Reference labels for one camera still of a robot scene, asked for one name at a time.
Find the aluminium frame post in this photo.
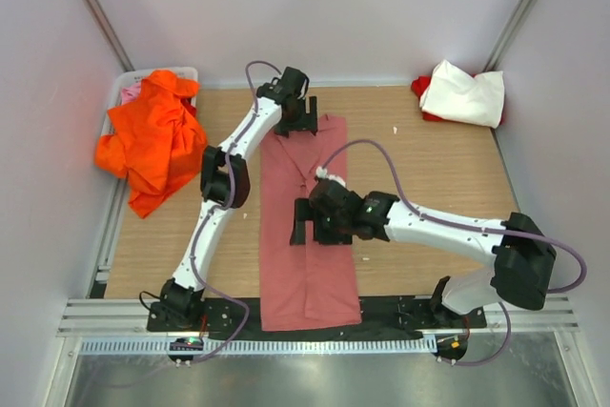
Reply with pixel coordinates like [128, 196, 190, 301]
[483, 0, 538, 71]
[83, 0, 134, 71]

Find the right aluminium frame post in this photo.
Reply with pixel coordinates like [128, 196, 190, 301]
[483, 0, 538, 71]

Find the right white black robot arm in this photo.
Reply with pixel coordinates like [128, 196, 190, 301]
[290, 178, 557, 326]

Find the white plastic basket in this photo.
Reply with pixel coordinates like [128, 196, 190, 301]
[100, 67, 198, 135]

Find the light pink garment in basket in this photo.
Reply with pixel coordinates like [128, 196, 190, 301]
[120, 82, 141, 105]

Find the orange t shirt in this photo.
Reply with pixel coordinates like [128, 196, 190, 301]
[94, 70, 208, 219]

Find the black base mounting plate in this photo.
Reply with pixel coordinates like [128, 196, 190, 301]
[147, 295, 487, 342]

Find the pink t shirt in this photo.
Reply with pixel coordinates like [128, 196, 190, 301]
[258, 114, 361, 332]

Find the white folded t shirt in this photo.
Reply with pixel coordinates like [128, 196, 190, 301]
[418, 59, 505, 129]

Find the slotted cable duct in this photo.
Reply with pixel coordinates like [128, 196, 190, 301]
[79, 336, 437, 357]

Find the left aluminium frame post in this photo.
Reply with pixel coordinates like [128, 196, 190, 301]
[83, 0, 134, 71]

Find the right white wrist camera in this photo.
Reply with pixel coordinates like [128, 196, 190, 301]
[315, 166, 346, 187]

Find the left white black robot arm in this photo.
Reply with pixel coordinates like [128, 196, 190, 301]
[147, 67, 317, 332]

